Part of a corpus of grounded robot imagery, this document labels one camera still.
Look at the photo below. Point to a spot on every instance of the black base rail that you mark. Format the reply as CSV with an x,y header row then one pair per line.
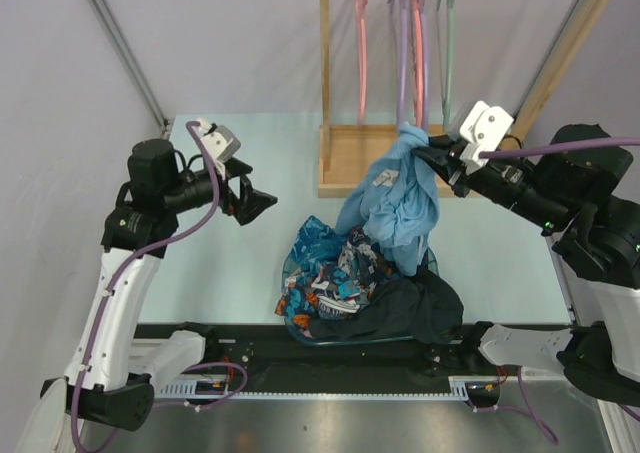
x,y
277,363

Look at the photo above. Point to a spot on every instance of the aluminium corner frame post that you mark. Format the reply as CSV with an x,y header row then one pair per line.
x,y
121,46

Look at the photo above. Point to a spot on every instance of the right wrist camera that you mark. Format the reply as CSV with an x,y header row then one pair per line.
x,y
481,127

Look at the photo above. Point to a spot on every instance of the dark navy shorts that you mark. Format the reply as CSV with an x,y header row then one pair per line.
x,y
424,307

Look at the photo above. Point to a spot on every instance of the salmon pink hanger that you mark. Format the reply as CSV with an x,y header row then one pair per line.
x,y
416,38

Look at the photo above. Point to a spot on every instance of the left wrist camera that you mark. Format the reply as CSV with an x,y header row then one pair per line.
x,y
220,143

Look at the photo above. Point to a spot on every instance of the pink hanger left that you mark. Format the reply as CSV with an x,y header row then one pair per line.
x,y
360,15

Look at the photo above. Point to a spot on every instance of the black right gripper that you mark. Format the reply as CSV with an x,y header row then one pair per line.
x,y
452,168

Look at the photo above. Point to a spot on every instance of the purple hanger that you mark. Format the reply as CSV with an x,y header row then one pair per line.
x,y
399,17

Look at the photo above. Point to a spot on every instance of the light blue shorts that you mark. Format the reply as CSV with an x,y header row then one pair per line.
x,y
397,203

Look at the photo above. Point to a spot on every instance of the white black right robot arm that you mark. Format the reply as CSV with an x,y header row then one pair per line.
x,y
565,188

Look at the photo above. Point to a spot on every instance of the wooden clothes rack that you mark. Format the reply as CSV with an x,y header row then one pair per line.
x,y
346,151

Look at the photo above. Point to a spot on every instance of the sage green hanger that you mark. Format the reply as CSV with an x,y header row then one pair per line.
x,y
446,45

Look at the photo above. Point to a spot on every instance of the blue patterned shorts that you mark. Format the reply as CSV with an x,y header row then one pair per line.
x,y
330,276

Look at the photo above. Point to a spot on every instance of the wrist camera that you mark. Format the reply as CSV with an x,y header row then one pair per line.
x,y
481,127
220,143

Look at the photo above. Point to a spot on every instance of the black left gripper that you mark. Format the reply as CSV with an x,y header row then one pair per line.
x,y
250,201

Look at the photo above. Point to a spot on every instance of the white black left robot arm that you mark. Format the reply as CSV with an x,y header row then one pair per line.
x,y
103,385

